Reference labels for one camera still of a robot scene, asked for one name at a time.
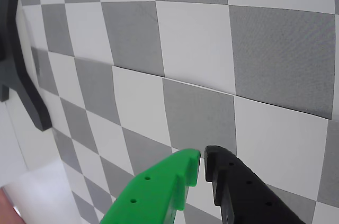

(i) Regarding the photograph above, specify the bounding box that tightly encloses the grey white checkerboard mat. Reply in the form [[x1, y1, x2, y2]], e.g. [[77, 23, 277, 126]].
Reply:
[[15, 0, 339, 224]]

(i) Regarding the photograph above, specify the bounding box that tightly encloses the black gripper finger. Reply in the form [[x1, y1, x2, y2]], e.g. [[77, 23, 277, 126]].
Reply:
[[202, 145, 306, 224]]

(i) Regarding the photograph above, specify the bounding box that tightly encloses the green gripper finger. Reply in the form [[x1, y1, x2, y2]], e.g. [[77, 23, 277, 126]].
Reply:
[[100, 148, 201, 224]]

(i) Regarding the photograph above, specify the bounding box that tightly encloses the beige round plate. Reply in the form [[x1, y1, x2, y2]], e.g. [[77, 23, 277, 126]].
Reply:
[[0, 186, 23, 224]]

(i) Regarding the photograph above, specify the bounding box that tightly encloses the black cross-shaped stand base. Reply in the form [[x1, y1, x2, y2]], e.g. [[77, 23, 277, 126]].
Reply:
[[0, 0, 51, 132]]

